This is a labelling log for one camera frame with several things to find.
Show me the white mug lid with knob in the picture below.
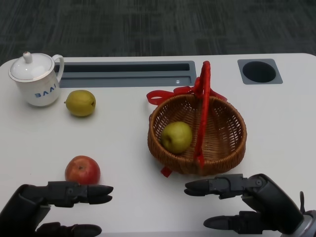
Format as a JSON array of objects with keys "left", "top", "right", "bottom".
[{"left": 8, "top": 51, "right": 55, "bottom": 81}]

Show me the red apple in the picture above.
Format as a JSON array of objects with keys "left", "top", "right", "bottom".
[{"left": 65, "top": 155, "right": 101, "bottom": 185}]

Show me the wicker basket with red handle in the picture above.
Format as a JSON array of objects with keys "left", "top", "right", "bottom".
[{"left": 146, "top": 61, "right": 247, "bottom": 178}]

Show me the yellow-green pear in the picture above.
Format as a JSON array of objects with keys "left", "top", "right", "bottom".
[{"left": 64, "top": 90, "right": 96, "bottom": 117}]

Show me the white ceramic mug blue print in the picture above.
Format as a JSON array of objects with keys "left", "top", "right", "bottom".
[{"left": 14, "top": 54, "right": 65, "bottom": 107}]

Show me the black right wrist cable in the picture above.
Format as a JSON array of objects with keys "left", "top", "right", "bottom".
[{"left": 299, "top": 191, "right": 307, "bottom": 215}]

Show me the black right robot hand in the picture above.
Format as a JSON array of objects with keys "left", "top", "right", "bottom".
[{"left": 184, "top": 173, "right": 304, "bottom": 237}]

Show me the green apple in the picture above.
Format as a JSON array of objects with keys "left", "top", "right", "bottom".
[{"left": 161, "top": 121, "right": 193, "bottom": 154}]

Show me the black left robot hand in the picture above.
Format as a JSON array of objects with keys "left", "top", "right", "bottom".
[{"left": 0, "top": 181, "right": 114, "bottom": 237}]

